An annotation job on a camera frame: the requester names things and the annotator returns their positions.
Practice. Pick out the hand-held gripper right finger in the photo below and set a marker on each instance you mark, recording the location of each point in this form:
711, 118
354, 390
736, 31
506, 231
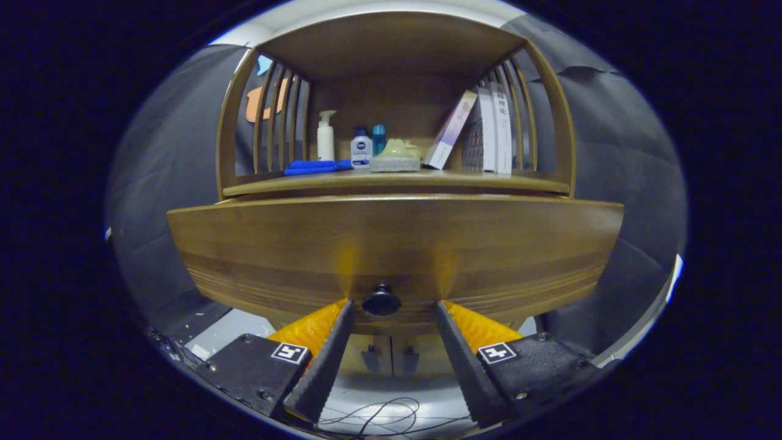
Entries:
464, 366

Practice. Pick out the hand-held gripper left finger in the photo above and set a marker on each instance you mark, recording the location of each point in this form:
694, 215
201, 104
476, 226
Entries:
324, 366

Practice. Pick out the black drawer knob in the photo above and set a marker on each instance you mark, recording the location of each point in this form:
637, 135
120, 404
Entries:
381, 301

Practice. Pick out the wooden drawer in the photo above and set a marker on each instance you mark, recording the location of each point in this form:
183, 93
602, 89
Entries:
397, 244

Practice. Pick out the wooden countertop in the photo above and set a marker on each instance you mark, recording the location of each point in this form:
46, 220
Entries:
458, 178

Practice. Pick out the wooden cabinet with slatted sides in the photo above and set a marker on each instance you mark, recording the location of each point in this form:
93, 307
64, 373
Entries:
391, 55

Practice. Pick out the blue cloth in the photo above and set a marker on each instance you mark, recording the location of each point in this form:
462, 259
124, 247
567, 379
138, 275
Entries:
314, 167

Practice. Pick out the dark patterned book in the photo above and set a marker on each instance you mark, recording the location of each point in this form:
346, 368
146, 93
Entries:
471, 146

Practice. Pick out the white lotion bottle blue cap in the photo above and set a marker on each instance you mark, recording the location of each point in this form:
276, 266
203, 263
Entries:
361, 150

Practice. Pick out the white pump bottle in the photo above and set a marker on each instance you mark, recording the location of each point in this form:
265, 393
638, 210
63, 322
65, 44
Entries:
325, 143

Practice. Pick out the teal blue bottle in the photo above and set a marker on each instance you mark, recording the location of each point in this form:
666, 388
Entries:
379, 137

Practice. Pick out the purple white leaning book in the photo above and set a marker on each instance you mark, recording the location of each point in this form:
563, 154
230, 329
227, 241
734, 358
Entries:
449, 131

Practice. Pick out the white book with black characters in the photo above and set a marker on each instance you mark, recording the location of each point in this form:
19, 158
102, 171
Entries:
503, 131

